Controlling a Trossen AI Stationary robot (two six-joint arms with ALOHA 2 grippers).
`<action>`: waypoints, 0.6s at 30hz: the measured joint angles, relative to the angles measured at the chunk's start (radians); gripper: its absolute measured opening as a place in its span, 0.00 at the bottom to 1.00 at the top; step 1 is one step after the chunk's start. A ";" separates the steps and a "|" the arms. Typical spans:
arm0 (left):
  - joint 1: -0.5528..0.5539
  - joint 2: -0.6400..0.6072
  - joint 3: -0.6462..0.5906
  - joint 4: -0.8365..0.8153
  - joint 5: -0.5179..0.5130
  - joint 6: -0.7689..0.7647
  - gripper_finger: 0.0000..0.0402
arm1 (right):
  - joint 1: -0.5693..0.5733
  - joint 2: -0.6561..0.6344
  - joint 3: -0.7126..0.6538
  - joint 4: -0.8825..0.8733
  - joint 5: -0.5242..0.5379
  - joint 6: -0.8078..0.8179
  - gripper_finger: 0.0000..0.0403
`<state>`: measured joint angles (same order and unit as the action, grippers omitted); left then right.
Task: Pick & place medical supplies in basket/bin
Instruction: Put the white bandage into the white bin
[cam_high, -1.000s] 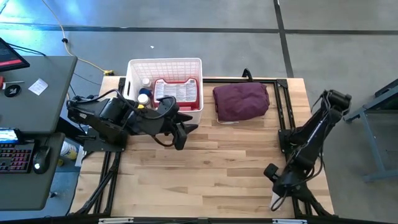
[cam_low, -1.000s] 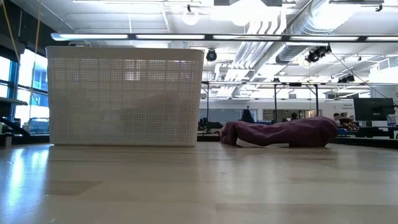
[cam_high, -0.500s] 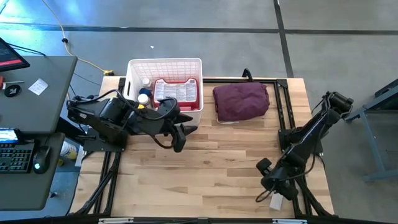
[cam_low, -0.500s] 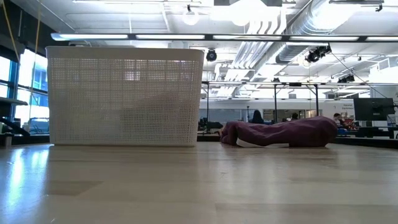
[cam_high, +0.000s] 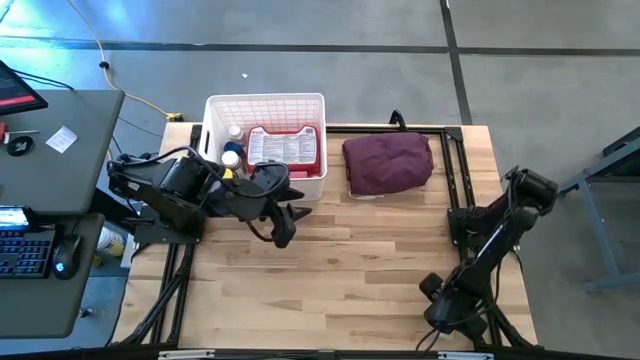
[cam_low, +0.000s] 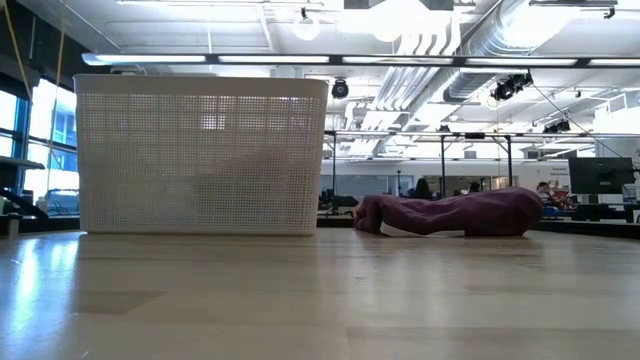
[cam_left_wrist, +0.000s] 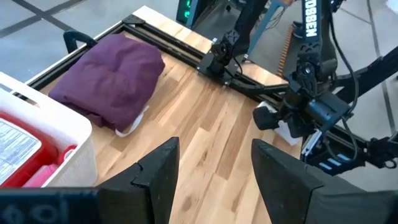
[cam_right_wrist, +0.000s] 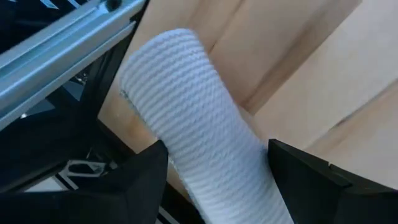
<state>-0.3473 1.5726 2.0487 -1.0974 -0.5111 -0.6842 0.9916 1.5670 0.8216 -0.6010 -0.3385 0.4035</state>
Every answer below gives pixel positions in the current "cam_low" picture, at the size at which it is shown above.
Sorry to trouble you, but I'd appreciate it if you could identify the round pendant lamp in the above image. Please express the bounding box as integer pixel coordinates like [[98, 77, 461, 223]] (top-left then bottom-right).
[[292, 7, 322, 42]]

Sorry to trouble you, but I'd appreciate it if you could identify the black background frame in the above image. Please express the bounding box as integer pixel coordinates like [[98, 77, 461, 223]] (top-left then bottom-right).
[[323, 129, 516, 216]]

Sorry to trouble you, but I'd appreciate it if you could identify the black overhead camera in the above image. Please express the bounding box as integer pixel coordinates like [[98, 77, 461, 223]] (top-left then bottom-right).
[[330, 78, 351, 101]]

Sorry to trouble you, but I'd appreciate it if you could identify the silver ventilation duct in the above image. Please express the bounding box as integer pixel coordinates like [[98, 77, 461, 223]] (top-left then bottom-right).
[[442, 0, 619, 104]]

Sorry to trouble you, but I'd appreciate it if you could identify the white perforated plastic basket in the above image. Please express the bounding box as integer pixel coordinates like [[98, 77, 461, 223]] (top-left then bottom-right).
[[73, 73, 330, 237]]

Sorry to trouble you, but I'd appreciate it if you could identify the black ceiling spotlight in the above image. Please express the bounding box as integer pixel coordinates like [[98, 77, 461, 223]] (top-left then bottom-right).
[[542, 119, 571, 135], [489, 71, 535, 103]]

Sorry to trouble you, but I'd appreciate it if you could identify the overhead light bar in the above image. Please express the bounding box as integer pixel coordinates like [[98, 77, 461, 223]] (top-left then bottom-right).
[[81, 51, 640, 70]]

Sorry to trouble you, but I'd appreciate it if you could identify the black background monitor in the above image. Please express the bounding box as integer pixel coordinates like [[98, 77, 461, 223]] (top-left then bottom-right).
[[567, 156, 637, 196]]

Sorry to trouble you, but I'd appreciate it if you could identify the purple cloth bag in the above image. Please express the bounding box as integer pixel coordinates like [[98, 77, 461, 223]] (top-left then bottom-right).
[[353, 185, 545, 239]]

